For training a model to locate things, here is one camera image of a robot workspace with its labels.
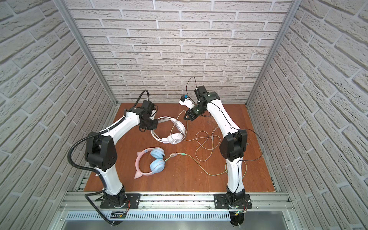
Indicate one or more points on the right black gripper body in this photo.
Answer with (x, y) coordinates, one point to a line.
(198, 111)

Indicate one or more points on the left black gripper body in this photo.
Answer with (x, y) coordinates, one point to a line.
(153, 124)

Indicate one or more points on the white over-ear headphones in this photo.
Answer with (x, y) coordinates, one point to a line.
(177, 134)

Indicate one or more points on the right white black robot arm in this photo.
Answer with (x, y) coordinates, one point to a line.
(233, 145)

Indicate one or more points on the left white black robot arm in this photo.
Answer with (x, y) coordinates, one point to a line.
(101, 152)

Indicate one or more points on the pink blue cat-ear headphones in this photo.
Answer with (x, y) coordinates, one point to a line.
(156, 166)

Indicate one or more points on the white perforated vent strip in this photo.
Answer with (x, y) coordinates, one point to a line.
(151, 215)

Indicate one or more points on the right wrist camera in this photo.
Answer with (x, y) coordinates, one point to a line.
(186, 101)

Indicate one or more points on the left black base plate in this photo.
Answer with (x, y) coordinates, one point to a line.
(120, 201)

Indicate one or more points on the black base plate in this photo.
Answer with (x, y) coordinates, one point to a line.
(232, 201)
(120, 201)

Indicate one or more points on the aluminium mounting rail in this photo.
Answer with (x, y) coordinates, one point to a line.
(186, 201)

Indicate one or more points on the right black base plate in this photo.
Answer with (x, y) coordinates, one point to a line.
(232, 201)

